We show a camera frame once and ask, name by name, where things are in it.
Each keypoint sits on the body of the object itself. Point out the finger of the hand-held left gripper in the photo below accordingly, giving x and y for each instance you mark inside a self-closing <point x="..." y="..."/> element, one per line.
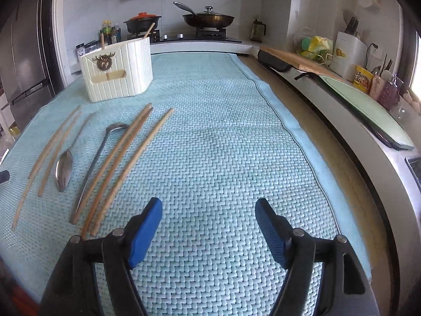
<point x="2" y="176"/>

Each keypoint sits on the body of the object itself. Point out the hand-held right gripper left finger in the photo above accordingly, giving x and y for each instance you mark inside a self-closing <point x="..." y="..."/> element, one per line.
<point x="146" y="237"/>

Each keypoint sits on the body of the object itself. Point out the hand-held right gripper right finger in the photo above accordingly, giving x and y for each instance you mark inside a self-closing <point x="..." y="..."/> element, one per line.
<point x="273" y="237"/>

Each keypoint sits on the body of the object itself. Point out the wooden chopstick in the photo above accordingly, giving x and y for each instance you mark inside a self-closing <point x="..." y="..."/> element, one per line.
<point x="75" y="112"/>
<point x="169" y="113"/>
<point x="85" y="230"/>
<point x="45" y="181"/>
<point x="149" y="30"/>
<point x="73" y="217"/>
<point x="103" y="41"/>
<point x="15" y="220"/>

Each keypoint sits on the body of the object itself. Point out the cream ribbed utensil holder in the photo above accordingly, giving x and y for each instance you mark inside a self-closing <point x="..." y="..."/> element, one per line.
<point x="125" y="69"/>

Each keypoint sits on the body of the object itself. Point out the metal spoon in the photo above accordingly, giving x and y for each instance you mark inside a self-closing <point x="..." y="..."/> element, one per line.
<point x="63" y="171"/>

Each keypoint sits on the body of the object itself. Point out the slim metal ladle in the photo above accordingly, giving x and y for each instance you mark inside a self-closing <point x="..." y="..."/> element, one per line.
<point x="78" y="207"/>

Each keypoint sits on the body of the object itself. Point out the teal woven mat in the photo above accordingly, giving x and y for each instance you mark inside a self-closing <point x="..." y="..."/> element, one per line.
<point x="210" y="138"/>

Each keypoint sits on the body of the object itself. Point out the grey refrigerator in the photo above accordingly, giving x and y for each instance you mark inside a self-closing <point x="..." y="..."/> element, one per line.
<point x="23" y="56"/>

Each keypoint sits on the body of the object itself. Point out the rack of spice jars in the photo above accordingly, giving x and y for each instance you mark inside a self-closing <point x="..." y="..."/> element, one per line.
<point x="80" y="51"/>

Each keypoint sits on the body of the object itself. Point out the green cutting board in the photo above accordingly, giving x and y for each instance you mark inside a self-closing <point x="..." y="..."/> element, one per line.
<point x="361" y="108"/>

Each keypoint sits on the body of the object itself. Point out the kitchen sink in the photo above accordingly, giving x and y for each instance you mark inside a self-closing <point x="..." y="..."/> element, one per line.
<point x="413" y="168"/>

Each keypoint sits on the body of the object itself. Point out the black flat pan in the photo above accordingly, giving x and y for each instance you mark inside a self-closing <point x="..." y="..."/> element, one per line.
<point x="274" y="62"/>

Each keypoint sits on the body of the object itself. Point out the wooden cutting board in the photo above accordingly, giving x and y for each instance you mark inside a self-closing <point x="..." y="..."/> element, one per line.
<point x="289" y="57"/>

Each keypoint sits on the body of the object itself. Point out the yellow-capped sauce bottle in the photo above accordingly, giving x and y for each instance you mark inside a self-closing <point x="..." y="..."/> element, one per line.
<point x="107" y="28"/>

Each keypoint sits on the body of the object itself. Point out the pink utensil cup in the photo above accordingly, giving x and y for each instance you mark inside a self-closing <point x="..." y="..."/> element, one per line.
<point x="378" y="89"/>

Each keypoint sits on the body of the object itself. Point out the dark sauce bottle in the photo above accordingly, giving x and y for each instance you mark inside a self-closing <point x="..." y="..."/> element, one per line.
<point x="115" y="33"/>

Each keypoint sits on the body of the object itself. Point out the purple glass bottle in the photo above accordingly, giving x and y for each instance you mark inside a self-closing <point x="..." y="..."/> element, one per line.
<point x="389" y="93"/>

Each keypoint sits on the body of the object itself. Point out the yellow plastic bag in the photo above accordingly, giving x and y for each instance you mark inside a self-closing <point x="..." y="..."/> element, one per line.
<point x="320" y="44"/>

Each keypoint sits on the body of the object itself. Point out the white knife holder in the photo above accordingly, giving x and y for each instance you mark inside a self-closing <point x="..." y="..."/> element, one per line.
<point x="348" y="52"/>

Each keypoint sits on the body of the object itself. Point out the black gas stove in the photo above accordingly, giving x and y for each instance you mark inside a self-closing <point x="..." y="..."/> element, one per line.
<point x="184" y="36"/>

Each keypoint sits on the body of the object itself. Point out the black clay pot red lid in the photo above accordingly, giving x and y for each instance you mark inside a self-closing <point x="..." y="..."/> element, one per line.
<point x="143" y="23"/>

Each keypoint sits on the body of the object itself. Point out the window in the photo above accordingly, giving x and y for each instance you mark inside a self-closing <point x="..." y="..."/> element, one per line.
<point x="418" y="72"/>

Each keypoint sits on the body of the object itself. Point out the dark wok with glass lid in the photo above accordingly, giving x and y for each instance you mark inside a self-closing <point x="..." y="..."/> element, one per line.
<point x="210" y="19"/>

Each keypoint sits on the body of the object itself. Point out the white wall socket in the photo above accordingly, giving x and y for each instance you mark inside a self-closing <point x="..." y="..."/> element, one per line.
<point x="376" y="52"/>

